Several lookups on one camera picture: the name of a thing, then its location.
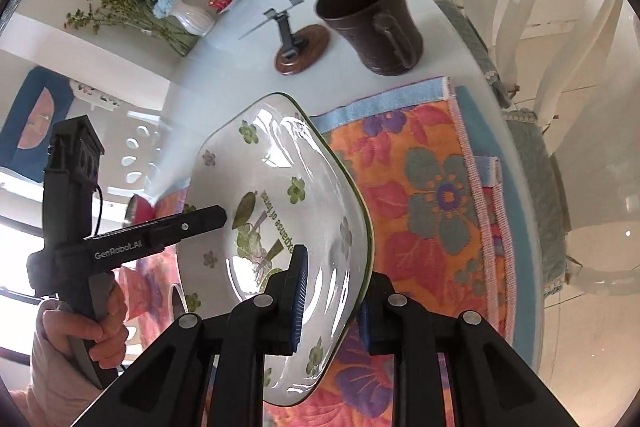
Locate person's left hand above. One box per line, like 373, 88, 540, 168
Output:
42, 279, 130, 370

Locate red steel bowl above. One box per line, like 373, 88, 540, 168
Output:
124, 194, 157, 228

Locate green glass vase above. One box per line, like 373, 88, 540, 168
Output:
147, 14, 198, 58

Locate white wall rack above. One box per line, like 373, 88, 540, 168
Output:
70, 79, 123, 108

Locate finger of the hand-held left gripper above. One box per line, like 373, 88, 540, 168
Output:
150, 205, 228, 253

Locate blue wall poster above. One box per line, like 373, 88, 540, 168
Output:
0, 66, 76, 170

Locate grey-green seat cushion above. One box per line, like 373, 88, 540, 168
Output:
435, 0, 572, 298

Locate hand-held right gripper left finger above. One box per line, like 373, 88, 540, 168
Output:
65, 244, 308, 427

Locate wooden base phone stand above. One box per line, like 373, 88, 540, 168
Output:
239, 0, 332, 76

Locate white ceramic vase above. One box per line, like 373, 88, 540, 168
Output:
167, 2, 217, 38

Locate person's left forearm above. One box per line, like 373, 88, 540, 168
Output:
10, 332, 103, 427

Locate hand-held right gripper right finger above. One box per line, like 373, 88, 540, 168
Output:
357, 274, 573, 427

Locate hexagonal green flower plate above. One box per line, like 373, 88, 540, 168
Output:
176, 93, 375, 408

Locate orange floral table mat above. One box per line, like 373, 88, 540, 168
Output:
115, 77, 506, 427

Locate dark brown mug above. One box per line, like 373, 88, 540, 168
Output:
315, 0, 425, 76

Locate dried yellow flowers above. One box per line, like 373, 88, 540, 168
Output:
64, 0, 168, 42

